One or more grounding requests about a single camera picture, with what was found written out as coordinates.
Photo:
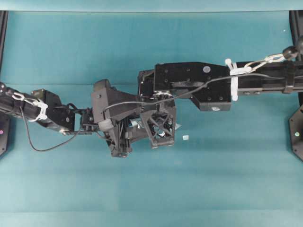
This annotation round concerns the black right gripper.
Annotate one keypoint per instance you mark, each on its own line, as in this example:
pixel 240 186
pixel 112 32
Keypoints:
pixel 159 122

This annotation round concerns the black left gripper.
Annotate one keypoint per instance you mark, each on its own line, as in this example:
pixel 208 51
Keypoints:
pixel 113 130

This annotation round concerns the silver zip bag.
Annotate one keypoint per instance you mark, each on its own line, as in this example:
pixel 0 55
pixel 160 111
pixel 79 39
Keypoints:
pixel 138 124

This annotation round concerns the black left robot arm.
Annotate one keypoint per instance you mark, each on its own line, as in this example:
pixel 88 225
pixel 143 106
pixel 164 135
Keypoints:
pixel 45 108

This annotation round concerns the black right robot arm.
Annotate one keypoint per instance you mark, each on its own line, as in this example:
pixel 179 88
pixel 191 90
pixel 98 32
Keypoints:
pixel 209 87

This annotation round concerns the teal table cover cloth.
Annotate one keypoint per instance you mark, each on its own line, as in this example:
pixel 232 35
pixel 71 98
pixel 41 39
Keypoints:
pixel 237 168

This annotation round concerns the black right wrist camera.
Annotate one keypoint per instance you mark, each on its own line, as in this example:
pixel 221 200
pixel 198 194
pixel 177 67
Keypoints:
pixel 109 103

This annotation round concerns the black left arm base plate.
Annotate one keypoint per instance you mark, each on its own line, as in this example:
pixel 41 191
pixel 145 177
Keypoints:
pixel 4 133

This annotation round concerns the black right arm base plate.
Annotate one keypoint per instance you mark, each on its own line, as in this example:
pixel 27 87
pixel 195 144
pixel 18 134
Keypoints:
pixel 296 132

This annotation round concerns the black right side rail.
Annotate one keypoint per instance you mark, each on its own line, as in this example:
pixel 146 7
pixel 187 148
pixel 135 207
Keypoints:
pixel 296 24

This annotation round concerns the black rail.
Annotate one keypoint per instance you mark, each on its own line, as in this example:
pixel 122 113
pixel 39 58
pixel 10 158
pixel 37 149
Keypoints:
pixel 3 28
pixel 296 24

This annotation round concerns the black left side rail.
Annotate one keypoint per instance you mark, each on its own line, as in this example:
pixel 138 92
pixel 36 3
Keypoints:
pixel 3 28

